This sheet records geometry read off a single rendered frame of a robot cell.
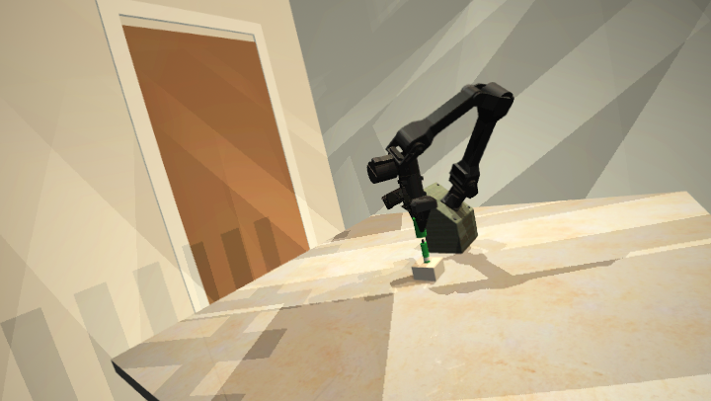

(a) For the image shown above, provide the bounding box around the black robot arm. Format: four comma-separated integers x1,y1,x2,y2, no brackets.
367,82,514,212

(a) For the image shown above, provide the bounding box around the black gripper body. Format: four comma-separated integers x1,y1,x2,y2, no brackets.
397,173,438,213

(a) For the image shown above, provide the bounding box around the cream square block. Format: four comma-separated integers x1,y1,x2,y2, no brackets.
412,257,444,281

